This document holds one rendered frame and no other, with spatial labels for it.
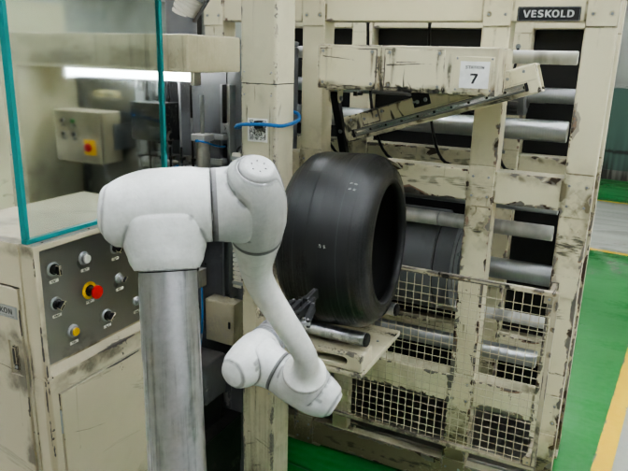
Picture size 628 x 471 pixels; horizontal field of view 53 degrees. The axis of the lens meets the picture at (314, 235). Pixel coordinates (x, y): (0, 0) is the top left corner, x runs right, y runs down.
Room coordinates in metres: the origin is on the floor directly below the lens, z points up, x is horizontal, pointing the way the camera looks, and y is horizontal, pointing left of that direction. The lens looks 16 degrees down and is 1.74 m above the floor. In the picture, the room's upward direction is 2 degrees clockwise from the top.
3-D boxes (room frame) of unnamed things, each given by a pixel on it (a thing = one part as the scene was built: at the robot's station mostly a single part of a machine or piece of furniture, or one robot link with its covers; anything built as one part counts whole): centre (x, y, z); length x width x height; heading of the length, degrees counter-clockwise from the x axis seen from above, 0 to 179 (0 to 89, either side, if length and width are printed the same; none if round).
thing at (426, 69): (2.20, -0.32, 1.71); 0.61 x 0.25 x 0.15; 64
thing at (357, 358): (1.87, -0.02, 0.84); 0.36 x 0.09 x 0.06; 64
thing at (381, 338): (1.99, -0.08, 0.80); 0.37 x 0.36 x 0.02; 154
